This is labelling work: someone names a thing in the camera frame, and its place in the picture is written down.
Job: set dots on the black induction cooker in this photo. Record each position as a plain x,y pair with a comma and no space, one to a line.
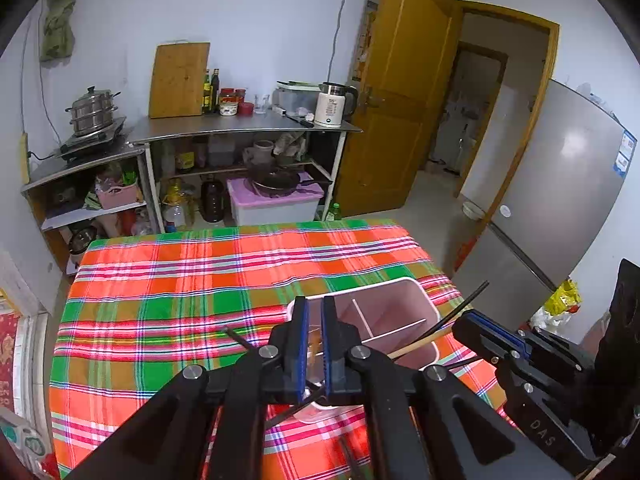
90,142

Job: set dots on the yellowed power strip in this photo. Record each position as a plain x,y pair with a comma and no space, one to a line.
24,160

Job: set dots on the pink shelf basket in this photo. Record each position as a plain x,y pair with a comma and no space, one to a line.
117,197

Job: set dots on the dark sauce bottle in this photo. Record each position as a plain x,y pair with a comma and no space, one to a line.
215,92

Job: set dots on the yellow wooden door frame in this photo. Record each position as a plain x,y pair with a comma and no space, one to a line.
547,60

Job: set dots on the white electric kettle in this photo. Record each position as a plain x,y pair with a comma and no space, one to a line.
330,107

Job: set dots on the purple lid storage box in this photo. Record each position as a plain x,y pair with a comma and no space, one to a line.
270,210

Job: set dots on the kitchen knife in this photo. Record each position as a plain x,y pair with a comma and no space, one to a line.
300,120

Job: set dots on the white floor bowl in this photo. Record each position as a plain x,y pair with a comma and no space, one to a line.
473,210

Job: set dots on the red patterned rug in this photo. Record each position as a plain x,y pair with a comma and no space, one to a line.
12,360

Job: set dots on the red lid jar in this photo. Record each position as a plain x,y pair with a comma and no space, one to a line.
227,105

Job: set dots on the white plastic bag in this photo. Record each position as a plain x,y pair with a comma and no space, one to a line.
545,319

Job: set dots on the knotted green curtain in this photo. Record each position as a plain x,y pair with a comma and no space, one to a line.
59,20

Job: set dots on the yellow-green oil bottle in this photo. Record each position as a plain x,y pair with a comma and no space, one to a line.
206,95

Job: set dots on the black frying pan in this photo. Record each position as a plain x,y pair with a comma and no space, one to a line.
280,182

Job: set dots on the plaid tablecloth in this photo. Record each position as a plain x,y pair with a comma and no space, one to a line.
175,310

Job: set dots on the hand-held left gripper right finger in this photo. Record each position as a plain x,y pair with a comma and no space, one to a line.
327,355

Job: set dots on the cream wooden chopstick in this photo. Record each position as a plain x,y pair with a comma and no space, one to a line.
415,347

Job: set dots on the yellow wooden door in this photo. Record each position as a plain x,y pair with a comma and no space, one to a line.
395,85

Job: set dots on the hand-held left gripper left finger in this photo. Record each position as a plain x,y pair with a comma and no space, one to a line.
300,355

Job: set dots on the wooden cutting board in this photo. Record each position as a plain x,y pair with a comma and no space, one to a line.
177,82

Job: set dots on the steel counter table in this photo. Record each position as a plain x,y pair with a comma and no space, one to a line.
225,127

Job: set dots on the dark plastic jug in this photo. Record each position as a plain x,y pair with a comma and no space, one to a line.
212,202

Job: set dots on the clear plastic storage container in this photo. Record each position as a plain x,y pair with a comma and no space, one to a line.
297,100

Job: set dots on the yellow plastic bag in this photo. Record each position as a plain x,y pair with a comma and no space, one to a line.
562,300

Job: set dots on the small red container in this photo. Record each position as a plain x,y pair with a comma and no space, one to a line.
246,108

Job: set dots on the pink plastic utensil basket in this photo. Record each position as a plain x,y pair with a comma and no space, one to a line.
390,310

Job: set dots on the clear drinking glass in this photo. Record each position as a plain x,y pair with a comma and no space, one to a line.
261,105

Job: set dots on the grey ceramic jar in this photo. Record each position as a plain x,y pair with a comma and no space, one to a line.
262,152

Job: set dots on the steel steamer pot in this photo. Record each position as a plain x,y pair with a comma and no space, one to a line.
92,112

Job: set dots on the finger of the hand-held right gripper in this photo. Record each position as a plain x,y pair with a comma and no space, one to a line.
480,335
500,327

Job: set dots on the grey refrigerator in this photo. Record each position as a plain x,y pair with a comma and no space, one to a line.
560,185

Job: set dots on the green plastic bottle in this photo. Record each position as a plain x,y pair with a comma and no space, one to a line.
336,212

